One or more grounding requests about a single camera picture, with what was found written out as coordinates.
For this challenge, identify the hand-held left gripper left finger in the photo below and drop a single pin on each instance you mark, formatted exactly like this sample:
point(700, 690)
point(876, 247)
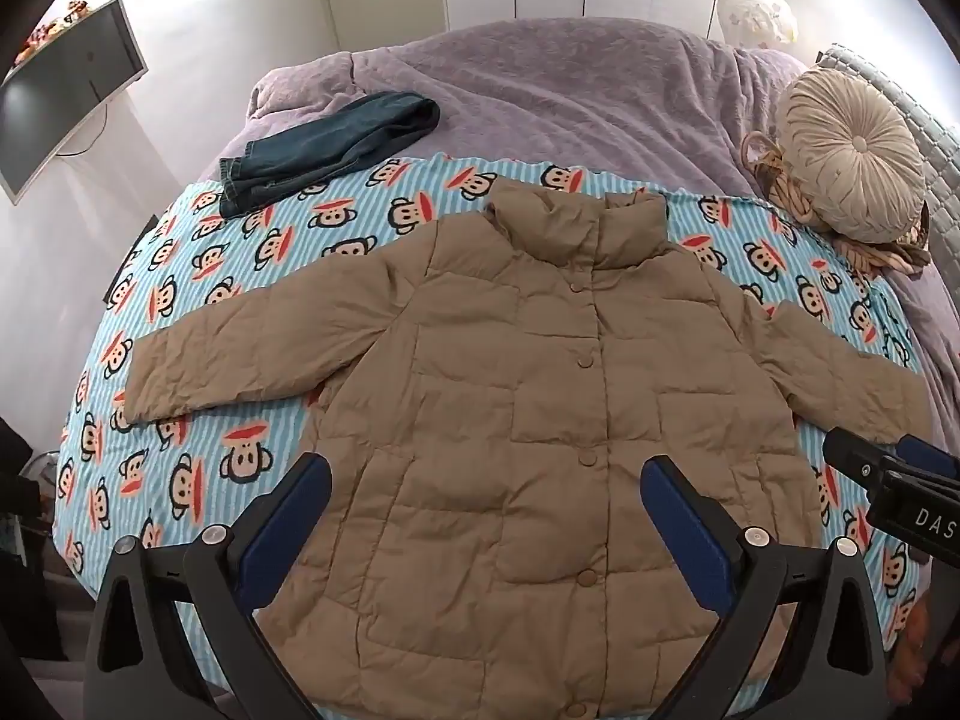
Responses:
point(289, 529)

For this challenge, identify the white computer monitor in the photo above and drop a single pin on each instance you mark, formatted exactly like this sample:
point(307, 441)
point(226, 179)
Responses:
point(64, 90)

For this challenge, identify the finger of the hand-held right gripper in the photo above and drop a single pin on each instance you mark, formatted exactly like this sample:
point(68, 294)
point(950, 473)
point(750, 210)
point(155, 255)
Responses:
point(855, 457)

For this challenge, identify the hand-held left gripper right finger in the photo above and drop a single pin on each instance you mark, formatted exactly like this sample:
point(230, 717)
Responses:
point(686, 529)

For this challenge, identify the purple fleece blanket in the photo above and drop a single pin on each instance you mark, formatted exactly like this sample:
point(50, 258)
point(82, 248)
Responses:
point(570, 97)

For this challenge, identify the tan puffer jacket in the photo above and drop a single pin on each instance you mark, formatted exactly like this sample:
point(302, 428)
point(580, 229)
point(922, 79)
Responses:
point(525, 405)

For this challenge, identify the person's right hand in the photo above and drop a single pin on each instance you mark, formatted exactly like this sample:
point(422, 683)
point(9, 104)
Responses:
point(911, 645)

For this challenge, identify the small figurines on monitor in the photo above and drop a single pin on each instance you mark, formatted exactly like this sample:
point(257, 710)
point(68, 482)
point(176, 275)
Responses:
point(52, 30)

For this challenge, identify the round beige pleated pillow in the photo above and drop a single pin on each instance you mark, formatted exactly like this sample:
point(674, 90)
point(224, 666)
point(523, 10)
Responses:
point(851, 154)

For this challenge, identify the monkey print striped blanket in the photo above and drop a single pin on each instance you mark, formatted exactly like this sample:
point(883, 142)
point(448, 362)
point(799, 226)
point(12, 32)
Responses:
point(225, 300)

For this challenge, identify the dark blue jeans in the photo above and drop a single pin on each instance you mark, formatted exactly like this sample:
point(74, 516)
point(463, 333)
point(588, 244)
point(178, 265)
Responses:
point(322, 146)

